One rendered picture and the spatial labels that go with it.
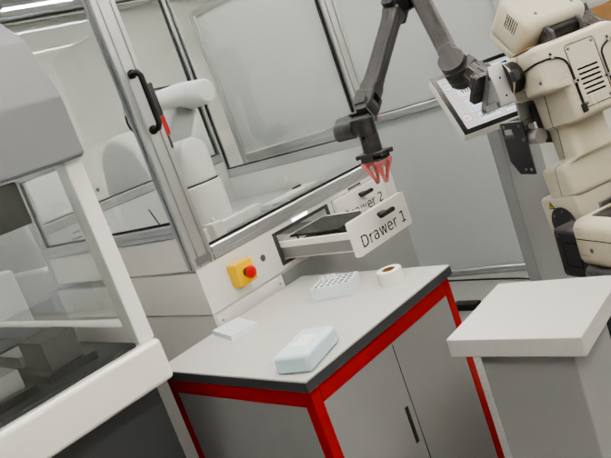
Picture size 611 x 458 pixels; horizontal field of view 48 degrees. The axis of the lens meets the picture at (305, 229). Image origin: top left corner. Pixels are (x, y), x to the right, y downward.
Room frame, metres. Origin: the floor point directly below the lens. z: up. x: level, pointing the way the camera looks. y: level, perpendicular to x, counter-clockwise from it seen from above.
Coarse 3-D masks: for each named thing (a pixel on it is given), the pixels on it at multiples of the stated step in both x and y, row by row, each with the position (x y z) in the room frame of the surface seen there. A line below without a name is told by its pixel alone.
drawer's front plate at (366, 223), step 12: (384, 204) 2.09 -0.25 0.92; (396, 204) 2.13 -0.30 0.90; (360, 216) 2.01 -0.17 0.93; (372, 216) 2.04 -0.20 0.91; (396, 216) 2.12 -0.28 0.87; (408, 216) 2.16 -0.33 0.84; (348, 228) 1.97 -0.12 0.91; (360, 228) 2.00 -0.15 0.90; (372, 228) 2.03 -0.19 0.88; (396, 228) 2.11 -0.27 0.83; (360, 240) 1.98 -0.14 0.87; (372, 240) 2.02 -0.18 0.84; (384, 240) 2.06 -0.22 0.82; (360, 252) 1.97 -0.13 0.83
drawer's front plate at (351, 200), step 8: (368, 184) 2.56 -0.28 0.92; (376, 184) 2.59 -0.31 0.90; (352, 192) 2.49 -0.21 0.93; (376, 192) 2.58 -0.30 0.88; (384, 192) 2.61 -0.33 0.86; (336, 200) 2.43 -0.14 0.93; (344, 200) 2.45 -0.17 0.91; (352, 200) 2.48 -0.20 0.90; (360, 200) 2.51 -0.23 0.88; (376, 200) 2.57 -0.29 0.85; (336, 208) 2.42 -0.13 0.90; (344, 208) 2.44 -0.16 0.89; (352, 208) 2.47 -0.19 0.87; (360, 208) 2.50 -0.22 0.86
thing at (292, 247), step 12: (300, 228) 2.32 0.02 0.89; (288, 240) 2.20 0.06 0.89; (300, 240) 2.15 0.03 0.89; (312, 240) 2.12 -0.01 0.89; (324, 240) 2.08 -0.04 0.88; (336, 240) 2.04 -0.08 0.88; (348, 240) 2.01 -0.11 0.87; (288, 252) 2.20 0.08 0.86; (300, 252) 2.16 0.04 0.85; (312, 252) 2.13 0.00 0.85; (324, 252) 2.09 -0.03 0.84; (336, 252) 2.05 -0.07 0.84; (348, 252) 2.02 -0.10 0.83
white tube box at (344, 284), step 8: (352, 272) 1.93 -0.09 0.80; (328, 280) 1.93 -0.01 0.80; (336, 280) 1.90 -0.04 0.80; (344, 280) 1.88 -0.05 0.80; (352, 280) 1.87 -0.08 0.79; (360, 280) 1.92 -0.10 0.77; (312, 288) 1.91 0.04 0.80; (320, 288) 1.88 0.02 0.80; (328, 288) 1.87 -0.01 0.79; (336, 288) 1.86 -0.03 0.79; (344, 288) 1.85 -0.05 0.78; (352, 288) 1.85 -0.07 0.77; (312, 296) 1.90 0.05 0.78; (320, 296) 1.89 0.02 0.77; (328, 296) 1.88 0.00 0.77; (336, 296) 1.87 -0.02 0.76
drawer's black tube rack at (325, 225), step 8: (328, 216) 2.32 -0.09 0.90; (336, 216) 2.27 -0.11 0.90; (344, 216) 2.23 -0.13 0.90; (352, 216) 2.18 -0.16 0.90; (312, 224) 2.28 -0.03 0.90; (320, 224) 2.24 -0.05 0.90; (328, 224) 2.20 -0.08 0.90; (336, 224) 2.15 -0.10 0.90; (296, 232) 2.25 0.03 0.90; (304, 232) 2.21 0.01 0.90; (312, 232) 2.18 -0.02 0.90; (320, 232) 2.14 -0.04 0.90; (328, 232) 2.23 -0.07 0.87; (336, 232) 2.18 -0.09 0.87; (344, 232) 2.14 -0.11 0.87
